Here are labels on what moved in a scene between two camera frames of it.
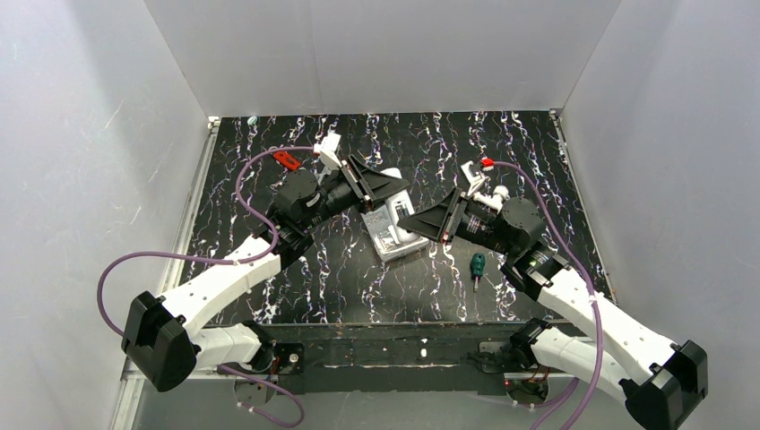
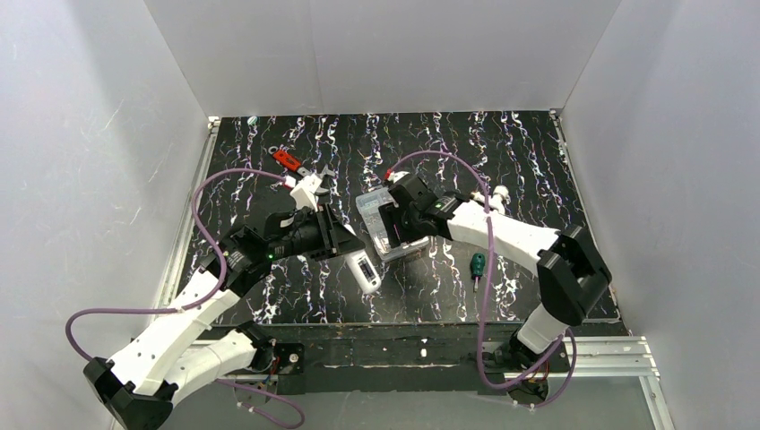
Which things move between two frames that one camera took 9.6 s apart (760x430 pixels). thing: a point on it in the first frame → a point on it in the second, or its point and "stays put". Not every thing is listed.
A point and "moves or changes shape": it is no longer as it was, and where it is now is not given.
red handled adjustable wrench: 287,160 stays put
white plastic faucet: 496,201 stays put
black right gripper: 452,217 → 388,222
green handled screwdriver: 478,263 stays put
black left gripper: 358,188 → 327,231
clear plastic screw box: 383,236 stays put
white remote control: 400,205 moves or changes shape
